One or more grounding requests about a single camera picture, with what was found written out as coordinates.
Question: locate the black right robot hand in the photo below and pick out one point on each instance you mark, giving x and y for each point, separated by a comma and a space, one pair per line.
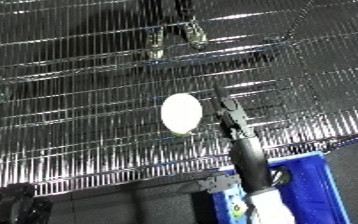
246, 156

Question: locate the pale right robot arm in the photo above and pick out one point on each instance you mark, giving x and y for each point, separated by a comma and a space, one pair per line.
270, 210

